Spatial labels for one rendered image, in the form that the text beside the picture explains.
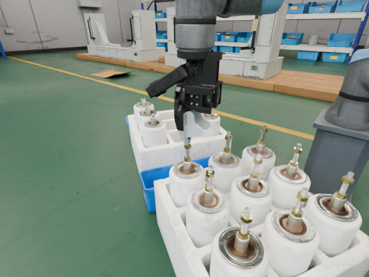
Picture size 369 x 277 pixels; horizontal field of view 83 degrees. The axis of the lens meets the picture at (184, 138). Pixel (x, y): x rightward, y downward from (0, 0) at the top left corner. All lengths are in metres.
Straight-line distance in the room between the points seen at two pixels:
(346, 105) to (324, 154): 0.17
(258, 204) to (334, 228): 0.14
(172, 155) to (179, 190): 0.30
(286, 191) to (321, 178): 0.36
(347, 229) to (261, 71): 2.05
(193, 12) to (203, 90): 0.13
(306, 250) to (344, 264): 0.12
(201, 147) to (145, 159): 0.23
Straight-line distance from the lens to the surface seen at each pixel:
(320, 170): 0.90
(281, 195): 0.59
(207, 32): 0.41
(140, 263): 0.69
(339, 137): 0.84
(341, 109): 0.84
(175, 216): 0.54
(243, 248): 0.40
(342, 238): 0.55
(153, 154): 0.80
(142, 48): 3.61
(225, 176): 0.58
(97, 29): 4.78
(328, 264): 0.55
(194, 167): 0.56
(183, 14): 0.41
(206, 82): 0.42
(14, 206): 1.02
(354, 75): 0.82
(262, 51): 2.49
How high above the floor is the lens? 0.58
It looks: 28 degrees down
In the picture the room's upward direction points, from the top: straight up
